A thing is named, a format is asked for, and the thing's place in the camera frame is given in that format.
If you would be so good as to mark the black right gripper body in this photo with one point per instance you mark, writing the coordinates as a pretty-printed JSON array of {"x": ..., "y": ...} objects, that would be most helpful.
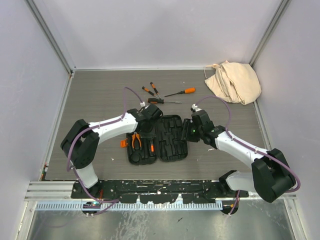
[{"x": 195, "y": 133}]

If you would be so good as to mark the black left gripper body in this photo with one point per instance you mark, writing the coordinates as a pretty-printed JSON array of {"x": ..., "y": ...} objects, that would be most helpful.
[{"x": 150, "y": 132}]

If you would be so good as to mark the black handled screwdriver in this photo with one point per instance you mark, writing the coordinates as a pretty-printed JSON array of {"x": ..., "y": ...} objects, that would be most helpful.
[{"x": 161, "y": 101}]

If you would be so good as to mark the orange black pliers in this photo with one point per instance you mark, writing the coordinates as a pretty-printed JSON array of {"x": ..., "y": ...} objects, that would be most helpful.
[{"x": 136, "y": 143}]

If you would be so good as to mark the black plastic tool case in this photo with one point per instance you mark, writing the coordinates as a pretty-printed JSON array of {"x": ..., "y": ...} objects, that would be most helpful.
[{"x": 168, "y": 146}]

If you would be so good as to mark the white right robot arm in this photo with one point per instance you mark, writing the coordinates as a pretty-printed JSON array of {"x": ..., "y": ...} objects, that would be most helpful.
[{"x": 270, "y": 175}]

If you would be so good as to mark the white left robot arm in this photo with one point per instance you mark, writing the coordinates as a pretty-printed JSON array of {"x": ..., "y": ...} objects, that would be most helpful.
[{"x": 81, "y": 142}]

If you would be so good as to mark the small precision screwdriver left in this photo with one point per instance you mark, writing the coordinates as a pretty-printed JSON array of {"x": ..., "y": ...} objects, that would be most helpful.
[{"x": 149, "y": 91}]

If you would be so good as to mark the small precision screwdriver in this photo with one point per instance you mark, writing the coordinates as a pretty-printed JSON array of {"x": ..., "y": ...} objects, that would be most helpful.
[
  {"x": 149, "y": 91},
  {"x": 155, "y": 90}
]

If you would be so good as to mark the small precision screwdriver right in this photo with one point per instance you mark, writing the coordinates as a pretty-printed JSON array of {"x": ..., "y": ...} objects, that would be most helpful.
[{"x": 155, "y": 90}]

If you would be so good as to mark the beige cloth bag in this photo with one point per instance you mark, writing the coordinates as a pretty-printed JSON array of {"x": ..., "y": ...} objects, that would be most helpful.
[{"x": 234, "y": 82}]

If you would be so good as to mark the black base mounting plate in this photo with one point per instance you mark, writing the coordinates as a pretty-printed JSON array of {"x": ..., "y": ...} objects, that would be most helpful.
[{"x": 161, "y": 191}]

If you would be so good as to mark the orange handled screwdriver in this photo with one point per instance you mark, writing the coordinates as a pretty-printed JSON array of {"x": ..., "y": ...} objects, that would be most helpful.
[{"x": 186, "y": 91}]

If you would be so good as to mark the slotted grey cable duct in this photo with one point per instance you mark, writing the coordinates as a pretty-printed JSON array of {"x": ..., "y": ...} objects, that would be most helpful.
[{"x": 93, "y": 206}]

